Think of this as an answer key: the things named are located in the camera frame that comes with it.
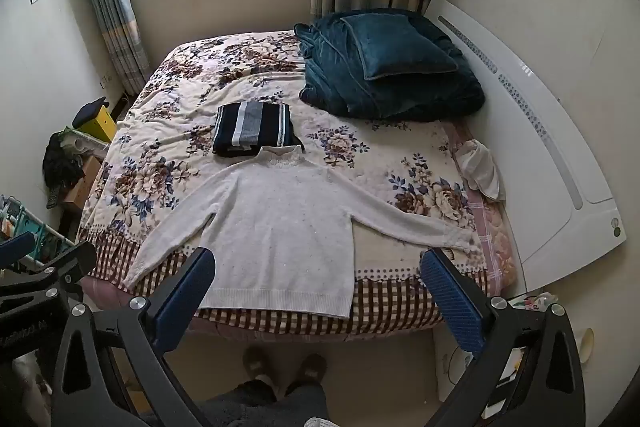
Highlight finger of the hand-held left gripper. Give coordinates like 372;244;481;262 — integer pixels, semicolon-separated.
0;241;98;293
0;232;36;264

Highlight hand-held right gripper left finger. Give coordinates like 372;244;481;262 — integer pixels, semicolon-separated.
50;247;217;427

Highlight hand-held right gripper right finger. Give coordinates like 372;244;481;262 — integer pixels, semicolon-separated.
419;248;586;427

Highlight white knit sweater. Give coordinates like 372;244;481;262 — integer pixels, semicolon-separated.
120;145;486;320

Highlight white drying rack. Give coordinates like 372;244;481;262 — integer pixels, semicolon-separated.
0;194;76;268

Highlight cardboard box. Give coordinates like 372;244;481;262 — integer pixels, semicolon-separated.
60;155;103;214

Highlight pink checkered mattress sheet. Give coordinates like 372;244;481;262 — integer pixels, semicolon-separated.
450;122;518;288

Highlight brown fuzzy slipper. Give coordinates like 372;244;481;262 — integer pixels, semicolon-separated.
242;347;273;395
294;353;328;390

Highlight small white cloth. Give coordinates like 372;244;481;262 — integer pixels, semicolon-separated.
452;139;506;202

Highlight yellow box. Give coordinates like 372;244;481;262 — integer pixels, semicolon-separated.
80;104;117;144

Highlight white bed headboard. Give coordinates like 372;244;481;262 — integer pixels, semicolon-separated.
425;0;628;295

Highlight person's grey trouser legs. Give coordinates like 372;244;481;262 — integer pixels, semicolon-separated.
200;379;331;427

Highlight cream round cup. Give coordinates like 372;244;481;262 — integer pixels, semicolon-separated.
579;328;596;363

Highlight dark cap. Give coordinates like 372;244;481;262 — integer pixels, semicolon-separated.
72;97;110;128

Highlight floral bed blanket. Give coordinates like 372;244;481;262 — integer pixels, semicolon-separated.
77;31;501;338

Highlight folded navy striped sweater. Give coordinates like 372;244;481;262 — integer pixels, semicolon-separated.
212;102;306;158

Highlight folded teal quilt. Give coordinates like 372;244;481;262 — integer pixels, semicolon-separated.
294;8;487;122

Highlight teal pillow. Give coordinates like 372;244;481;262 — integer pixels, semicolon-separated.
340;13;460;82

